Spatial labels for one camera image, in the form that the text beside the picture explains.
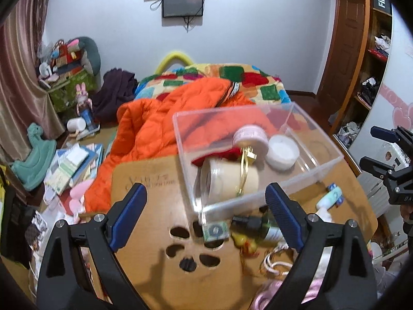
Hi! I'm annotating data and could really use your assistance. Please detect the wooden shelf unit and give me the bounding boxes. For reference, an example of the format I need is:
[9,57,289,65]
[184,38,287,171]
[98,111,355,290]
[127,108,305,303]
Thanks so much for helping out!
[329,0,394,136]

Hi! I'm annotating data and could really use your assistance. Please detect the orange padded jacket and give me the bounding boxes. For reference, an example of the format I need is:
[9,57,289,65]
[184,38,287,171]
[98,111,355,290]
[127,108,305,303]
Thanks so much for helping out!
[84,77,259,214]

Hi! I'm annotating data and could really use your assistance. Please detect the clear plastic storage box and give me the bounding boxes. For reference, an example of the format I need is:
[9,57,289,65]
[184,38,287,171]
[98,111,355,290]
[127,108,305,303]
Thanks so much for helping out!
[172,102,345,223]

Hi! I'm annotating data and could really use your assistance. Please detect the pink labelled jar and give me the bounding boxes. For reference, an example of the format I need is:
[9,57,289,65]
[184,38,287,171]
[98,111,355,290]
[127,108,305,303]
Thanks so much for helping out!
[232,125,270,156]

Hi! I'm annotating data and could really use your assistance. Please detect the wooden door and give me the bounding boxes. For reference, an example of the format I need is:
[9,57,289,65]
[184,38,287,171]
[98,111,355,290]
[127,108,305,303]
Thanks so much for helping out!
[314,0,370,104]

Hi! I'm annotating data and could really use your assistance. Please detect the green bottle with black cap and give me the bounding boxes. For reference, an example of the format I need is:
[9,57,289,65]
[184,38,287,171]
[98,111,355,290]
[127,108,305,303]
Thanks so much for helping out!
[231,211,286,244]

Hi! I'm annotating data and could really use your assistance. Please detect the white cable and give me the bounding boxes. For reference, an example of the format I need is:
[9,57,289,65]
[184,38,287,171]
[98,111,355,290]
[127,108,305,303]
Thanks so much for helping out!
[260,242,294,276]

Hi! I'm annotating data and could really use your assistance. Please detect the green patterned storage box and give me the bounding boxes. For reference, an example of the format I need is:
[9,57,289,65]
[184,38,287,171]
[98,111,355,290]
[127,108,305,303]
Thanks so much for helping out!
[48,71,97,113]

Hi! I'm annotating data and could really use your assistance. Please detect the white green tube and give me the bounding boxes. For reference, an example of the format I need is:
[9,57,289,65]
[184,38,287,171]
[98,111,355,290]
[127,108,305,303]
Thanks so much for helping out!
[315,187,343,210]

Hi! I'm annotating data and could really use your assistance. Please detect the colourful patchwork blanket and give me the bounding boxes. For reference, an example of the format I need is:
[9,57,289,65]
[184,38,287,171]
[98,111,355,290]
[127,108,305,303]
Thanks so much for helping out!
[135,62,292,107]

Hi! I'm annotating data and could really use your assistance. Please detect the bunny topped bottle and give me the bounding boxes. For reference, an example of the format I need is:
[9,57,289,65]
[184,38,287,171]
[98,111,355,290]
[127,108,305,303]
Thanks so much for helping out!
[75,83,94,120]

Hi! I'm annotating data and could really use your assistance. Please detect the small black wall monitor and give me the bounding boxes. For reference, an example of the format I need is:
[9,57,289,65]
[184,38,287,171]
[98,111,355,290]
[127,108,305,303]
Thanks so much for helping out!
[161,0,205,18]

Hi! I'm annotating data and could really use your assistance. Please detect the grey cushion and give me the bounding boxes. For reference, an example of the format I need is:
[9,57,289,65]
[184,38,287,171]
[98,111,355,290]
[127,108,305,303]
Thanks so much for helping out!
[79,36,101,76]

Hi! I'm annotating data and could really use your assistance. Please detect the gold metal clip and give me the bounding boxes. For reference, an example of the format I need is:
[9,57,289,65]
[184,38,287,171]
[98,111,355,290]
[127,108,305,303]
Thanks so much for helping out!
[237,147,257,197]

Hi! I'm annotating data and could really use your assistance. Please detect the small green white box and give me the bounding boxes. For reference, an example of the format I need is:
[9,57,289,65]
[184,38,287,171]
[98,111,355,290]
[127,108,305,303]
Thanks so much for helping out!
[203,222,230,242]

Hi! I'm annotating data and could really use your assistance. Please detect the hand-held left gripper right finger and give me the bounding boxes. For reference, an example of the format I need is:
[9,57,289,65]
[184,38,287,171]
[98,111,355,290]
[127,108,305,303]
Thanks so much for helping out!
[260,182,378,310]

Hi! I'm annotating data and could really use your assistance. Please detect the black printed box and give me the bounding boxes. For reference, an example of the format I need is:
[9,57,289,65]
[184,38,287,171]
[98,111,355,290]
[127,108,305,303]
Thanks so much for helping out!
[371,0,394,17]

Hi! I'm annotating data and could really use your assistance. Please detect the pile of books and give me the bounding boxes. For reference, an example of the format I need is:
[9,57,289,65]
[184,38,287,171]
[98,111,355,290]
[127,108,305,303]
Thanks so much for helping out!
[43,142,105,201]

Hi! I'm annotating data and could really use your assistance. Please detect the dark purple cloth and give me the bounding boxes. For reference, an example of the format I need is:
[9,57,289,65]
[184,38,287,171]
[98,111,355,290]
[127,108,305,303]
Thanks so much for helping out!
[92,68,139,123]

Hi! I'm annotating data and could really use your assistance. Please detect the white cabinet with stickers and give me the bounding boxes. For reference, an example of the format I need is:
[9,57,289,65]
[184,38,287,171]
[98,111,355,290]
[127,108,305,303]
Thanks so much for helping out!
[348,13,413,181]

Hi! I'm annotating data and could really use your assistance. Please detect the wooden desk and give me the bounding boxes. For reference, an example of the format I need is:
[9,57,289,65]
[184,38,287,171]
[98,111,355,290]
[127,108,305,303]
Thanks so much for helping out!
[110,155,378,310]

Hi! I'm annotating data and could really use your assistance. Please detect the cream jar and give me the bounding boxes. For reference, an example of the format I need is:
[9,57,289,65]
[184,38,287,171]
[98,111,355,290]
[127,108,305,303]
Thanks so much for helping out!
[200,158,260,201]

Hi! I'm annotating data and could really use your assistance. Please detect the green rocking dinosaur toy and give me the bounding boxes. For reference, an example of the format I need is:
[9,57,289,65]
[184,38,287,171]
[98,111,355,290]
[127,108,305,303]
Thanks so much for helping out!
[11,123,59,192]

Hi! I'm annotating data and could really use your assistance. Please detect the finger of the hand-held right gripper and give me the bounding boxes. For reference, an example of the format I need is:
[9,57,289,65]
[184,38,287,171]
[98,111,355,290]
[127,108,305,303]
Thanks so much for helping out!
[359,157,397,181]
[370,125,413,151]

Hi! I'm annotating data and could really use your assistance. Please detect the pink striped curtain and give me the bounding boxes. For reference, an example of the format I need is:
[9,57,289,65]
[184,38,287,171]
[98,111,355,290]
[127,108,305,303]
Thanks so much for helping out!
[0,0,65,168]

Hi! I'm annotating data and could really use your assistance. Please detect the white mug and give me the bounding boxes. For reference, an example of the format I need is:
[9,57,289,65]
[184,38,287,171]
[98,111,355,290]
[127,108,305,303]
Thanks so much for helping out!
[66,117,86,133]

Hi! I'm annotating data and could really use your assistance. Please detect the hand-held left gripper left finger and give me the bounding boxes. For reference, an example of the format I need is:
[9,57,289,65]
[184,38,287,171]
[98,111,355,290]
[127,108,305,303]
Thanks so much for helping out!
[36,183,149,310]

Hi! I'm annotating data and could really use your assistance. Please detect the yellow duck toy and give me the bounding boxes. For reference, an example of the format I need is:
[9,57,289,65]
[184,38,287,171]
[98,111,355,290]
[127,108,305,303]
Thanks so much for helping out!
[233,232,259,254]

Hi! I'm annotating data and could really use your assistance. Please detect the yellow foam pillow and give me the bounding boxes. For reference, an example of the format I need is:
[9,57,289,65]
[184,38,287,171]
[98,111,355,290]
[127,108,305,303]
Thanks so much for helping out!
[155,50,196,75]

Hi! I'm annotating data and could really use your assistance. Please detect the patchwork fabric bag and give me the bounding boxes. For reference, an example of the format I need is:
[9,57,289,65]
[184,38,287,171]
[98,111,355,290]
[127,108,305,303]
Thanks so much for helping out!
[48,39,84,72]

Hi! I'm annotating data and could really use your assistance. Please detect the person's right hand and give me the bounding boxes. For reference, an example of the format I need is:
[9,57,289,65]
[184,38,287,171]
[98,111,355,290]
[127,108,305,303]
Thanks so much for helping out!
[401,205,413,233]

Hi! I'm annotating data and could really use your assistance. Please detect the pink cord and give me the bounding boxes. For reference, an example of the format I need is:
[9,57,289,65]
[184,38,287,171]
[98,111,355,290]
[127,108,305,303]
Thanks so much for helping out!
[252,278,318,310]

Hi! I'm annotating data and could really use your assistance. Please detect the white round jar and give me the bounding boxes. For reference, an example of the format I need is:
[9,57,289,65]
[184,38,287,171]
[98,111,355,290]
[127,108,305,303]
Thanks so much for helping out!
[265,135,300,171]

